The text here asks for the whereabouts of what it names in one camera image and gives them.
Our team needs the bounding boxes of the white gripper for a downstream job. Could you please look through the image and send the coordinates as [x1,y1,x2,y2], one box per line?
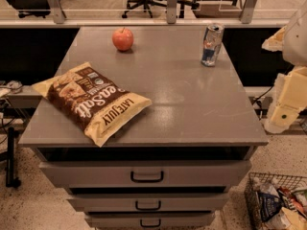
[262,1,307,134]

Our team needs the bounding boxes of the silver blue redbull can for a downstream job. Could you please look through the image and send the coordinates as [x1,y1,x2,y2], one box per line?
[201,23,224,67]

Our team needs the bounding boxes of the snack packages in basket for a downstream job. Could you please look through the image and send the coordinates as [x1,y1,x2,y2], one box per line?
[252,177,307,230]

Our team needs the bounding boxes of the black office chair centre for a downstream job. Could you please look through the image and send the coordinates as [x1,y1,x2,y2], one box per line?
[122,0,200,19]

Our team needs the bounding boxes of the top grey drawer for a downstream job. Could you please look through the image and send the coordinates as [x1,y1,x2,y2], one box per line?
[39,160,251,188]

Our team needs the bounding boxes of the grey drawer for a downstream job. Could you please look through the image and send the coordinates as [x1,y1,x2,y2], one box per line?
[39,160,251,188]
[84,212,215,228]
[68,193,228,213]

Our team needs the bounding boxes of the grey drawer cabinet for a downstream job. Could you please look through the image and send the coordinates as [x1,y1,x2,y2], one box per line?
[18,26,270,230]

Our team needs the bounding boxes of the red apple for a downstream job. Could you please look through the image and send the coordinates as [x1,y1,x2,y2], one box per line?
[112,28,134,52]

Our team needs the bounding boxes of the middle grey drawer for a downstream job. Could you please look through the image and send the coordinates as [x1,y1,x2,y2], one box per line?
[68,193,228,213]

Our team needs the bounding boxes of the brown yellow chip bag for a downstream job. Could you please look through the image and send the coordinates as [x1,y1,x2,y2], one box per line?
[33,62,152,147]

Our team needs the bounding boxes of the bottom grey drawer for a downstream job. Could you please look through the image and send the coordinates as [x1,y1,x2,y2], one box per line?
[84,212,215,228]

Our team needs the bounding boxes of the black stand leg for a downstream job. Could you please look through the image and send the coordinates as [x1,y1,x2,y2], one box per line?
[6,127,21,188]

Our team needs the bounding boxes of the black cable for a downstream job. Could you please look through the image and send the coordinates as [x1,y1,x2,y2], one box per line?
[250,85,274,120]

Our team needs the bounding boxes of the grey railing post right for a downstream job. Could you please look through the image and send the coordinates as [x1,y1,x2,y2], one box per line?
[240,0,257,24]

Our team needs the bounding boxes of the grey railing post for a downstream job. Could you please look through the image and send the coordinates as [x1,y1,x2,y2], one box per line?
[47,0,65,24]
[166,0,177,24]
[240,0,257,24]

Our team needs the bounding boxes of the wire basket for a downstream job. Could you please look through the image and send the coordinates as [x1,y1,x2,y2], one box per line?
[245,172,307,230]

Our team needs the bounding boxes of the grey railing post centre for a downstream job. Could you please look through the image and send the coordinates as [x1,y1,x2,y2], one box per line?
[166,0,177,24]

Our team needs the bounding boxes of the grey railing post left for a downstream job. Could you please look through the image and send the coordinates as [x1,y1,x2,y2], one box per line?
[47,0,65,24]

